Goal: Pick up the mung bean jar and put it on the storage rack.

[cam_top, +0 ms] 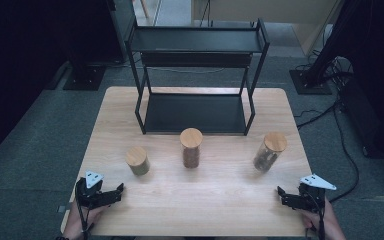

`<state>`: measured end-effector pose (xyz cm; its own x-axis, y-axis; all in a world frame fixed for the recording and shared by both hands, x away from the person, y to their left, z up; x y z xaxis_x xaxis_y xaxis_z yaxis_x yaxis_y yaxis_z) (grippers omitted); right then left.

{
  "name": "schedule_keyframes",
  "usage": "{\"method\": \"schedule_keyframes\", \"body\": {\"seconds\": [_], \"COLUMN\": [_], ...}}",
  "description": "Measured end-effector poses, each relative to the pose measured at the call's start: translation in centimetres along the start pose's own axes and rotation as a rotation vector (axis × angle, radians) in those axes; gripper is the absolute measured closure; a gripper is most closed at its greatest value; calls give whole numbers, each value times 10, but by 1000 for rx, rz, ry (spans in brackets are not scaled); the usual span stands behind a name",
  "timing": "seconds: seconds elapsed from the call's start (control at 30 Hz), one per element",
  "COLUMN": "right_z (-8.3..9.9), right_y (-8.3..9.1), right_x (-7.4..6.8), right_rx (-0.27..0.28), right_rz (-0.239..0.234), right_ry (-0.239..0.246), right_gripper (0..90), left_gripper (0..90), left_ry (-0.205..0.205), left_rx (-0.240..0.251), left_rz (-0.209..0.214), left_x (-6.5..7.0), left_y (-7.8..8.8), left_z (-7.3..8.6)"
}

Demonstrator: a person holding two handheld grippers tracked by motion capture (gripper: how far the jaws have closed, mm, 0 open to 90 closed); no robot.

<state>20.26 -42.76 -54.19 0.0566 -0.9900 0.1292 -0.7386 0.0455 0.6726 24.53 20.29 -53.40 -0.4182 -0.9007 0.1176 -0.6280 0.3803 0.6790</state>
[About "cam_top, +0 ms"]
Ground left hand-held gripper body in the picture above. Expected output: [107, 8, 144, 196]
[75, 170, 112, 210]

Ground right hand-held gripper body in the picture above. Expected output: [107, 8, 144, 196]
[296, 173, 337, 213]

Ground short glass jar wooden lid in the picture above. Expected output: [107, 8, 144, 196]
[124, 146, 151, 177]

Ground glass jar dark chunky contents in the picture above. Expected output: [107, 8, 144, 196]
[253, 132, 288, 173]

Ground tall glass jar brown contents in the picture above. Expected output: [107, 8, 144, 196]
[179, 127, 204, 169]

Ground black metal two-tier shelf rack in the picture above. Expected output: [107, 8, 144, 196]
[123, 18, 271, 136]

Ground person's left hand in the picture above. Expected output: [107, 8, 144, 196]
[65, 199, 109, 239]

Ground person's right hand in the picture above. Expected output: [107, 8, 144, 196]
[301, 198, 346, 240]

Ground black box case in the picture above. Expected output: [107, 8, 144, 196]
[339, 76, 384, 164]

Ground dark curtain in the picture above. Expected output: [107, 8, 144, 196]
[0, 0, 114, 169]

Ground beige wooden cabinet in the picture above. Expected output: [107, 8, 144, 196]
[191, 0, 344, 56]

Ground left hand-held gripper cable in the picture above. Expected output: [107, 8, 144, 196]
[75, 186, 93, 240]

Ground hand-held gripper cable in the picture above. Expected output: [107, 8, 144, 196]
[75, 186, 93, 240]
[308, 191, 326, 240]

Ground right hand-held gripper cable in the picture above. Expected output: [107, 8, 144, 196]
[308, 191, 326, 240]

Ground long black floor cable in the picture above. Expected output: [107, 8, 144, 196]
[328, 104, 361, 204]

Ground short black floor cable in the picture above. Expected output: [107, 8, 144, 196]
[294, 102, 340, 130]

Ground black stand base plate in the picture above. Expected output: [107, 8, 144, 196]
[63, 64, 107, 92]
[289, 69, 333, 96]

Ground bundle of black cables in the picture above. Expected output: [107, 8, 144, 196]
[294, 49, 356, 89]

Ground thin light floor cable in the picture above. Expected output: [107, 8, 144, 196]
[144, 66, 226, 74]

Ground black slanted stand post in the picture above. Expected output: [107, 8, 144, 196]
[304, 0, 374, 86]

